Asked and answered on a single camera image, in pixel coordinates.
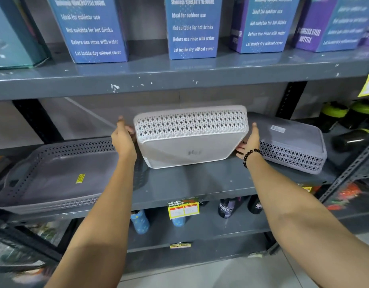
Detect red packaged goods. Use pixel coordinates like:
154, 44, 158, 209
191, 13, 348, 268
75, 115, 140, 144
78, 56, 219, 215
325, 182, 362, 211

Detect grey perforated plastic basket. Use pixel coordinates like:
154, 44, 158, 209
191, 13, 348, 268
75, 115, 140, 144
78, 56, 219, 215
246, 112, 327, 175

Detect grey perforated plastic tray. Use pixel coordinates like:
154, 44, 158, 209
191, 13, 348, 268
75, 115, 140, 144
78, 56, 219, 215
0, 138, 149, 215

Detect white perforated plastic basket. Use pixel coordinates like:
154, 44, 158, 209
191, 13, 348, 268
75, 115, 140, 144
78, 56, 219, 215
134, 105, 249, 169

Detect person's left hand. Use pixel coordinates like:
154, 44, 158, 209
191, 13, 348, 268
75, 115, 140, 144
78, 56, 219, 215
111, 115, 138, 161

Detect person's left forearm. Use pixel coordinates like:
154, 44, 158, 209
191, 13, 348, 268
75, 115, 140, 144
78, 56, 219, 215
44, 153, 138, 288

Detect black purple bottle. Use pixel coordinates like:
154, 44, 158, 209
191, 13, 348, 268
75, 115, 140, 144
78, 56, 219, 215
247, 195, 263, 214
218, 198, 236, 219

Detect person's right forearm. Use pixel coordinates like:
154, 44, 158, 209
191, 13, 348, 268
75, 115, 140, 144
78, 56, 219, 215
244, 150, 369, 288

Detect grey metal shelving unit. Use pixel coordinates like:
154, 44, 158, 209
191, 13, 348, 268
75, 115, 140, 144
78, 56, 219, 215
0, 39, 369, 273

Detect teal bottle box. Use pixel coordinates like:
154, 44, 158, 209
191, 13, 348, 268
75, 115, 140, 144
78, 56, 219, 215
0, 0, 51, 69

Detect person's right hand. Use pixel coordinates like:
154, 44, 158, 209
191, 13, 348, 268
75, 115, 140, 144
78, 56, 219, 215
235, 122, 261, 159

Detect black bottle green lid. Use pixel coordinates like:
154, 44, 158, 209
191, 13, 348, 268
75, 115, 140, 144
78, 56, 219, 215
318, 101, 349, 134
342, 99, 369, 129
331, 128, 369, 153

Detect blue purple bottle box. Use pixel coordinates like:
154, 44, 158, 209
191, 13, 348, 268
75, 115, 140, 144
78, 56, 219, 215
230, 0, 302, 54
292, 0, 369, 53

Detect black bead bracelet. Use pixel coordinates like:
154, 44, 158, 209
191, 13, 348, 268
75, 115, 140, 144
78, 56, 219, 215
243, 149, 262, 169

